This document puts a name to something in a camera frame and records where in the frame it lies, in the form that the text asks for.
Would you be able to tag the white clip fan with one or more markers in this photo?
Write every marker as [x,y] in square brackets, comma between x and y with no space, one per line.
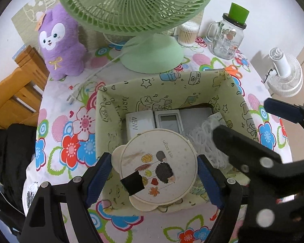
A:
[281,60]

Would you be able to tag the green printed fabric storage box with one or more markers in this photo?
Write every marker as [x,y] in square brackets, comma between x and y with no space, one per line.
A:
[116,101]

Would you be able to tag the cotton swab container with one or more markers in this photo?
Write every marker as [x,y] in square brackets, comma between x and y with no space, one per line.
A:
[187,35]

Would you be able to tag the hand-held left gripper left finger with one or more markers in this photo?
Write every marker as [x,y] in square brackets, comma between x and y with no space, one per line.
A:
[98,179]

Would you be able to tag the white power adapter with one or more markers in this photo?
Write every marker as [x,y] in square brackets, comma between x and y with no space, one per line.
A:
[195,117]

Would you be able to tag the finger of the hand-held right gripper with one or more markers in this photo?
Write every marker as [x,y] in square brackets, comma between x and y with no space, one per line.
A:
[281,108]
[243,146]

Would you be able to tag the floral tablecloth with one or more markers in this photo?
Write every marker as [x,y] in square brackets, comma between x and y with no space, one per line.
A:
[65,121]

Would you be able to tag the black bag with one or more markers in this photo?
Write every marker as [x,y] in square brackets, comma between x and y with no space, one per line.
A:
[12,151]

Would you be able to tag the white printed plastic bag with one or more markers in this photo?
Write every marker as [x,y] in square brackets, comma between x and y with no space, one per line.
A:
[31,192]

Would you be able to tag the green desk fan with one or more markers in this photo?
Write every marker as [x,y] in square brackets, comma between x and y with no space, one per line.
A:
[152,53]

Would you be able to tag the green plastic cup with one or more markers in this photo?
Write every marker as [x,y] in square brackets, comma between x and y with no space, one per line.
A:
[238,12]

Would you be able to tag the round hedgehog print box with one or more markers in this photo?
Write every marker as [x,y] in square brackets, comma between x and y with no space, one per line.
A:
[162,162]

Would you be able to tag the purple plush toy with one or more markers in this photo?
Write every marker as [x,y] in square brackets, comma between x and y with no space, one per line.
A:
[63,55]

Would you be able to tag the wooden chair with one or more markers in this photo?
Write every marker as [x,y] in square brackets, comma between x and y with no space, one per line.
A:
[15,98]

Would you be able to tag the white charger block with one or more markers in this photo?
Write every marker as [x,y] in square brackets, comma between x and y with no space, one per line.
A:
[139,125]

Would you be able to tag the grey device with display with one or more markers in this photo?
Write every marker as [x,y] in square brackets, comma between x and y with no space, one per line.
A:
[167,121]

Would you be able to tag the glass mug jar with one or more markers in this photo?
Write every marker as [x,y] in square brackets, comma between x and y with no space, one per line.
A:
[225,45]

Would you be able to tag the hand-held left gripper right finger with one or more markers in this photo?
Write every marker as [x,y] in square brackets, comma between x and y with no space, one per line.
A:
[209,182]

